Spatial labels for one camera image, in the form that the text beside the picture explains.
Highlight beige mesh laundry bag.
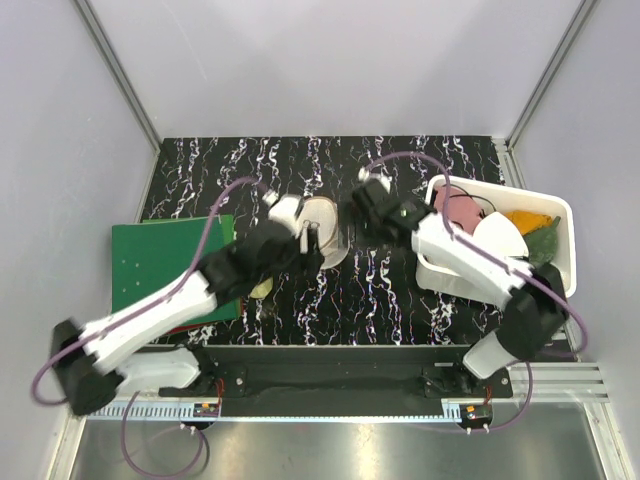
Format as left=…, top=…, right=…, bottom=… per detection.
left=301, top=196, right=349, bottom=270

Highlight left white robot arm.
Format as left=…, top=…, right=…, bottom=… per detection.
left=50, top=220, right=324, bottom=416

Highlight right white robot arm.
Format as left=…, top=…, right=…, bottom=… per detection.
left=351, top=178, right=570, bottom=397

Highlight pink and black bra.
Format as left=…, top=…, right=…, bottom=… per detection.
left=447, top=187, right=484, bottom=235

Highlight cream paper cup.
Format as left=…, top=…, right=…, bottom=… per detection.
left=249, top=277, right=273, bottom=299

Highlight white garment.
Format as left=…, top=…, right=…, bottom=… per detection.
left=472, top=212, right=529, bottom=258

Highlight white plastic bin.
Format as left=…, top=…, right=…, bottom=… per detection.
left=411, top=174, right=577, bottom=308

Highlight green folder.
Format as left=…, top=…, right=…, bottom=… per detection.
left=111, top=214, right=235, bottom=312

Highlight orange cloth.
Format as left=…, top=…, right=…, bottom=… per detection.
left=504, top=210, right=553, bottom=236

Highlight green cloth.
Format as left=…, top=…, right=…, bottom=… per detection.
left=524, top=216, right=561, bottom=267

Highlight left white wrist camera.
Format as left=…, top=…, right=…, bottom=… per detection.
left=262, top=190, right=305, bottom=235

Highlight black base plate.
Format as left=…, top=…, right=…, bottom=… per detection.
left=159, top=346, right=513, bottom=421

